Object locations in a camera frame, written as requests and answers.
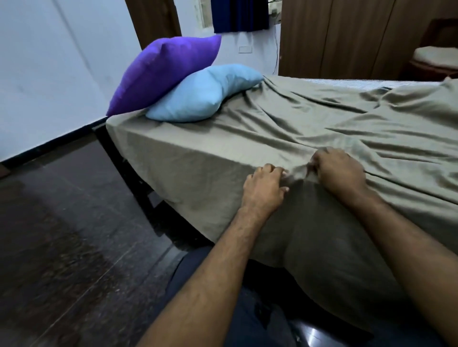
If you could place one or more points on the person's left hand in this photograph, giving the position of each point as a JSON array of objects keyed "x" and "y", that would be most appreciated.
[{"x": 263, "y": 193}]

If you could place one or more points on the person's right hand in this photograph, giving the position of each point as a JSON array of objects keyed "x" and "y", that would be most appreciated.
[{"x": 340, "y": 171}]

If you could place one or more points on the plain taupe bed sheet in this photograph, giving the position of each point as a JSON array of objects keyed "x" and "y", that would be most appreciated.
[{"x": 286, "y": 125}]

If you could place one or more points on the light blue pillow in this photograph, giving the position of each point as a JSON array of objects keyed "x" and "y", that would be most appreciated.
[{"x": 200, "y": 93}]

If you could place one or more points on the brown wooden wardrobe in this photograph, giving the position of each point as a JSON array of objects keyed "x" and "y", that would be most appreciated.
[{"x": 340, "y": 39}]

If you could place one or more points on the beige striped bed sheet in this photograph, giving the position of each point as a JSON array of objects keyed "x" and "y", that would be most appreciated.
[{"x": 436, "y": 55}]

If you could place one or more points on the purple dotted pillow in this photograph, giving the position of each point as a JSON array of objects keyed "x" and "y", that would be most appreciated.
[{"x": 161, "y": 71}]

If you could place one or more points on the person's right forearm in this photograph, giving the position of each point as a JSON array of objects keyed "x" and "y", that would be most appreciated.
[{"x": 411, "y": 257}]

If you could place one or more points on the person's left forearm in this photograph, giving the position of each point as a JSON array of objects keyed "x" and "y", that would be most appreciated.
[{"x": 200, "y": 293}]

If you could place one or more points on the person's dark trousers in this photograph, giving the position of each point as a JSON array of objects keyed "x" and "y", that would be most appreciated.
[{"x": 243, "y": 314}]

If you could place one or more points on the white striped mattress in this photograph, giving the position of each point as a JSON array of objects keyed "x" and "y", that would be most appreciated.
[{"x": 358, "y": 83}]

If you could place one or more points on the maroon plastic chair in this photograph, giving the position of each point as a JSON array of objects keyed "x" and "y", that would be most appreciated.
[{"x": 436, "y": 46}]

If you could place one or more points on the dark blue curtain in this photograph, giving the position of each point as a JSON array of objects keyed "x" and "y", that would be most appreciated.
[{"x": 239, "y": 14}]

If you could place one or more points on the white window grille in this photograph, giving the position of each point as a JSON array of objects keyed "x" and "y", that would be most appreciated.
[{"x": 204, "y": 12}]

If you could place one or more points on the dark wooden bed frame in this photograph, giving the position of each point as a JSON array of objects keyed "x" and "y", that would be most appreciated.
[{"x": 136, "y": 178}]

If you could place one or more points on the white wall switch plate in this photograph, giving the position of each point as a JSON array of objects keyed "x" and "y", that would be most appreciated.
[{"x": 245, "y": 49}]

